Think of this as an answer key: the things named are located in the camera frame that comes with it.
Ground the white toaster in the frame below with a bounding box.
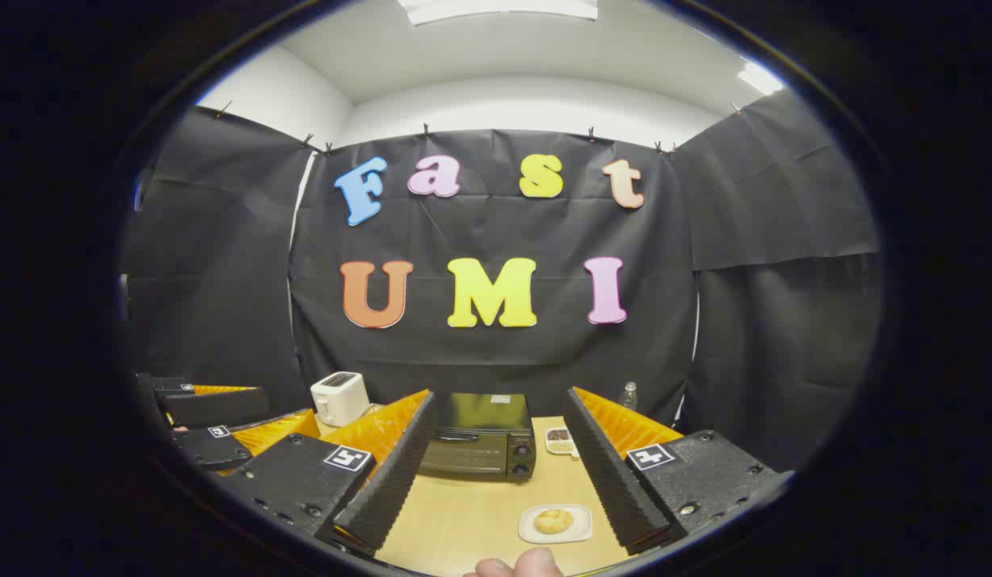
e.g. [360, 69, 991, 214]
[310, 371, 371, 428]

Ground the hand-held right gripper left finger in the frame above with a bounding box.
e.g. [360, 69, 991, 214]
[220, 389, 438, 554]

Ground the black electric oven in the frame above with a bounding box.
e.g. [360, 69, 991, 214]
[420, 393, 537, 482]

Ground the black backdrop cloth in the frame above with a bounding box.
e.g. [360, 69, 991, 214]
[119, 88, 881, 474]

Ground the ceiling light panel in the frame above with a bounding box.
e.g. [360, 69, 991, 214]
[398, 0, 599, 26]
[736, 60, 785, 97]

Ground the white rectangular plate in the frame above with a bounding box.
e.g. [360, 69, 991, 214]
[518, 503, 594, 545]

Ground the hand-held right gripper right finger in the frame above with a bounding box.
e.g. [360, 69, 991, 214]
[562, 386, 789, 555]

